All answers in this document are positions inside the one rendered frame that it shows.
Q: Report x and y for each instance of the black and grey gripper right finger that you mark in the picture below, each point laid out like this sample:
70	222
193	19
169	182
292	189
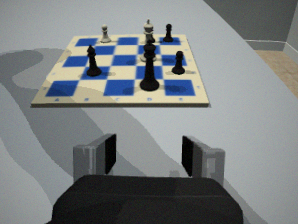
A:
200	160

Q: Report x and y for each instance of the blue and cream chessboard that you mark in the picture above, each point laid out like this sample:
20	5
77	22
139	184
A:
68	84

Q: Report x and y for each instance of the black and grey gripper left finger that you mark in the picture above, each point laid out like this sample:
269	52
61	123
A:
97	157

